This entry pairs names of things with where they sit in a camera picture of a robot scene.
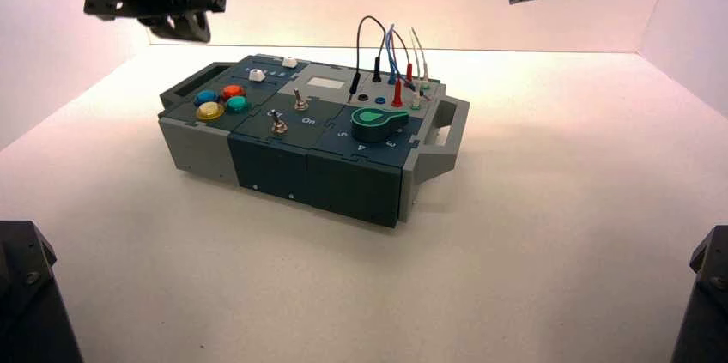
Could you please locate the green pointer knob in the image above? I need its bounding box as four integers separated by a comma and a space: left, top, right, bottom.
349, 107, 411, 144

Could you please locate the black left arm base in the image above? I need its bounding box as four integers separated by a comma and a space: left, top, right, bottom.
0, 220, 85, 363

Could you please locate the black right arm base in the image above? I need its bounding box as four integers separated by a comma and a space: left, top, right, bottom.
670, 225, 728, 363

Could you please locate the yellow round push button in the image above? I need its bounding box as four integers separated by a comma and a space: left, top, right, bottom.
195, 101, 226, 122

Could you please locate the teal round push button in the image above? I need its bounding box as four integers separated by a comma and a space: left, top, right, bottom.
224, 95, 252, 115

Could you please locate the white display window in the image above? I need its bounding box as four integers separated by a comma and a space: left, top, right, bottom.
306, 76, 348, 92

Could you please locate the grey and blue control box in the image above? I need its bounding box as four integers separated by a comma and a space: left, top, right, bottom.
158, 53, 472, 230

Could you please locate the white jumper cable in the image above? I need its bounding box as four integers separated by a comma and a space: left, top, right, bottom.
410, 26, 434, 111

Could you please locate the blue jumper cable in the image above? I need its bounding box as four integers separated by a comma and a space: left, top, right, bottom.
383, 23, 417, 95

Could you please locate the black jumper cable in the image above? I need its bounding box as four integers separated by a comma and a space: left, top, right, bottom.
347, 15, 388, 104

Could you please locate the red jumper cable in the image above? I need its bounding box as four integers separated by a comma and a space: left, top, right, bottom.
390, 29, 416, 109

